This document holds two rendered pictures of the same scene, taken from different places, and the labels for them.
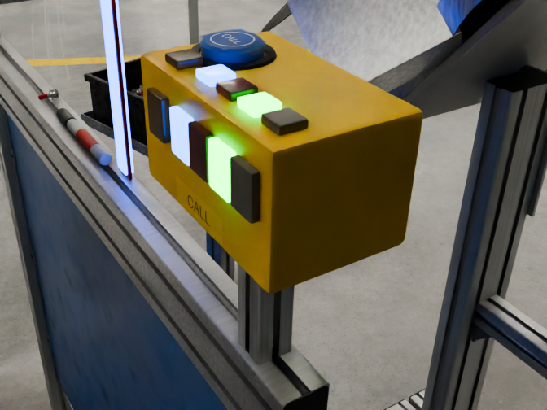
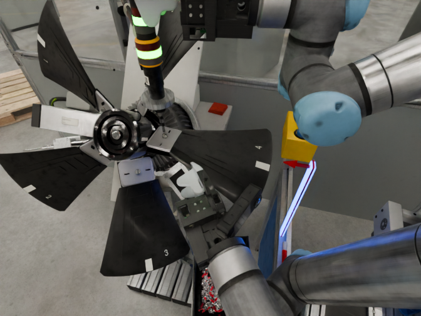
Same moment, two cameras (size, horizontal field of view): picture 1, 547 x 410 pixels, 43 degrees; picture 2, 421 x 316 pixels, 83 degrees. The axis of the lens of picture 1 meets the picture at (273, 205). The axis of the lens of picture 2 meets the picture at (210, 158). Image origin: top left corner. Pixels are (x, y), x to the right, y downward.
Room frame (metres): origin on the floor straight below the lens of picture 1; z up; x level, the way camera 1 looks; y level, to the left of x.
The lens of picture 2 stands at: (1.05, 0.26, 1.58)
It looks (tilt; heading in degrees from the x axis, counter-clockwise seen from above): 46 degrees down; 228
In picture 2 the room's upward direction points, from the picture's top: straight up
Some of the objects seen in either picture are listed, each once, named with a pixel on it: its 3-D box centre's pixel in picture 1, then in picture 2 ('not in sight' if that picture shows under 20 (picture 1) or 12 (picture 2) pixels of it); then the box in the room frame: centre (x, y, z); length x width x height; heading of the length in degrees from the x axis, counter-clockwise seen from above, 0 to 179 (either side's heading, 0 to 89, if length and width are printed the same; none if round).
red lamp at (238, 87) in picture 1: (236, 89); not in sight; (0.36, 0.02, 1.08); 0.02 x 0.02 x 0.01; 33
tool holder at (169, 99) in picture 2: not in sight; (153, 76); (0.83, -0.14, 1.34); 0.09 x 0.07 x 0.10; 68
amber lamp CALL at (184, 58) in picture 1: (184, 58); not in sight; (0.41, 0.06, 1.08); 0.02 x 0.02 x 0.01; 33
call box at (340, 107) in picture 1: (269, 154); (298, 136); (0.39, 0.00, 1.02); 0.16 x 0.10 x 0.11; 33
